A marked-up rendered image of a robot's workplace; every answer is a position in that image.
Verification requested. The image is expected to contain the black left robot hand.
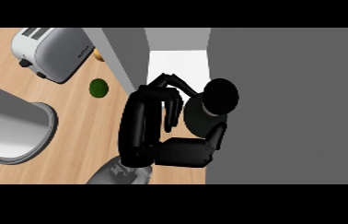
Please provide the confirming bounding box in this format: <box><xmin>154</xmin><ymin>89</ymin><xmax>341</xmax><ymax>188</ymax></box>
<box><xmin>119</xmin><ymin>73</ymin><xmax>229</xmax><ymax>170</ymax></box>

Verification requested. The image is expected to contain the light grey cabinet door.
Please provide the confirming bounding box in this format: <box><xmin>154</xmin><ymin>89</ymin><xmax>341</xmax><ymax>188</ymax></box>
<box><xmin>82</xmin><ymin>28</ymin><xmax>151</xmax><ymax>95</ymax></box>

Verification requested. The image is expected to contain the large dark grey cabinet door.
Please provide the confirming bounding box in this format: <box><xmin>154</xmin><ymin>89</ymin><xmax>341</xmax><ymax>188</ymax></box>
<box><xmin>206</xmin><ymin>28</ymin><xmax>348</xmax><ymax>185</ymax></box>

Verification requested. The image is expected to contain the green lime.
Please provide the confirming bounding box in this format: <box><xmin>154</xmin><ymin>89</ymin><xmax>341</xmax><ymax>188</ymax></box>
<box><xmin>89</xmin><ymin>77</ymin><xmax>111</xmax><ymax>99</ymax></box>

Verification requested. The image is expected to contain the orange round fruit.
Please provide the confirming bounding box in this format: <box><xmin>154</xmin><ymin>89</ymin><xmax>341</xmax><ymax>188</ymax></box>
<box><xmin>94</xmin><ymin>48</ymin><xmax>107</xmax><ymax>63</ymax></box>

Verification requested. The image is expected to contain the grey metal sink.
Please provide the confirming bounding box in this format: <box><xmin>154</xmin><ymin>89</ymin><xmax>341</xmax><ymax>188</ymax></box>
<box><xmin>0</xmin><ymin>88</ymin><xmax>61</xmax><ymax>166</ymax></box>

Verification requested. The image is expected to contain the silver toaster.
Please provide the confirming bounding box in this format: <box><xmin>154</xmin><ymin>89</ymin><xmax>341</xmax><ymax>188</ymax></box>
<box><xmin>11</xmin><ymin>28</ymin><xmax>96</xmax><ymax>85</ymax></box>

